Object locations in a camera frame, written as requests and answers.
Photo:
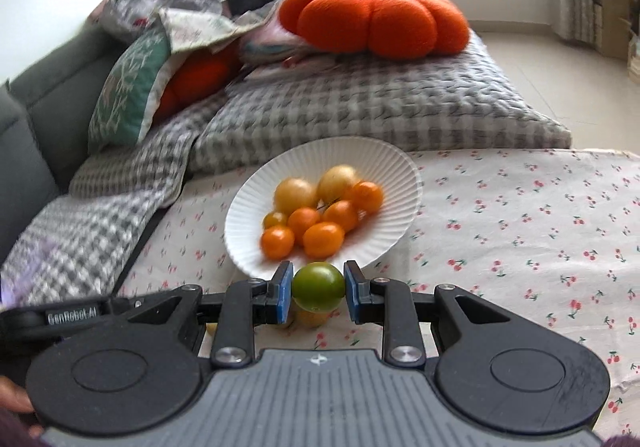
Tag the cherry print cloth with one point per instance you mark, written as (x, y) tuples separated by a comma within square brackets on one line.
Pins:
[(500, 252)]

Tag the grey checked sofa cover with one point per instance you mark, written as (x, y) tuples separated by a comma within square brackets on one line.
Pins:
[(75, 237)]

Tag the mandarin with green stem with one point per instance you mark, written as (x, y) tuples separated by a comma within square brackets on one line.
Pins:
[(341, 215)]

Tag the pink cloth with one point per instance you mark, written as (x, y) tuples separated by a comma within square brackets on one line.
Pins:
[(265, 42)]

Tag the green tomato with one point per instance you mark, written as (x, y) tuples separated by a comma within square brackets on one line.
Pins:
[(318, 293)]

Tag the stemless mandarin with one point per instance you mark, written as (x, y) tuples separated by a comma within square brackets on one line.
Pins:
[(303, 222)]

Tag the grey sofa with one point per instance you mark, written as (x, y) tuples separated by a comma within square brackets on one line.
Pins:
[(30, 127)]

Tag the small yellow tomato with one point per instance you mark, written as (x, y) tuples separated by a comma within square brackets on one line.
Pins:
[(275, 218)]

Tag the round orange tomato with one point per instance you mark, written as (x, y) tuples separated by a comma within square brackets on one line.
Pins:
[(367, 196), (277, 242)]

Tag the crumpled floral grey cloth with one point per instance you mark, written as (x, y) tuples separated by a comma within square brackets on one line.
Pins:
[(190, 22)]

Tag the orange pumpkin cushion green top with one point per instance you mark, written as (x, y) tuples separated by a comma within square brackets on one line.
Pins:
[(375, 22)]

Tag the white ribbed plate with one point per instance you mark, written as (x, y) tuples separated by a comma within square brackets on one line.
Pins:
[(375, 167)]

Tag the green patterned pillow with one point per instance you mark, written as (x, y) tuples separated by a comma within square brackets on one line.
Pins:
[(125, 92)]

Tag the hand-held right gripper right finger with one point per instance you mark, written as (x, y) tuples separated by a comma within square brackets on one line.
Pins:
[(351, 292)]

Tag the plain orange cushion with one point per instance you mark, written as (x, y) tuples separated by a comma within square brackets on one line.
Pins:
[(195, 77)]

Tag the oblong orange tomato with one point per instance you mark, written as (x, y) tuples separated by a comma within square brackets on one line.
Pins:
[(323, 239)]

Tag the large yellow round fruit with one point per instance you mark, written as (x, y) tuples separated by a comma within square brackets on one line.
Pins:
[(295, 194), (340, 183)]

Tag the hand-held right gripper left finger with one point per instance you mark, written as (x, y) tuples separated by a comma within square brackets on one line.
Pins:
[(284, 292)]

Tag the thick grey checked quilt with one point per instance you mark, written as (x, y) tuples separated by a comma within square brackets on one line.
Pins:
[(375, 102)]

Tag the person's left hand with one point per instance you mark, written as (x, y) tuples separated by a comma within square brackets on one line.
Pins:
[(12, 394)]

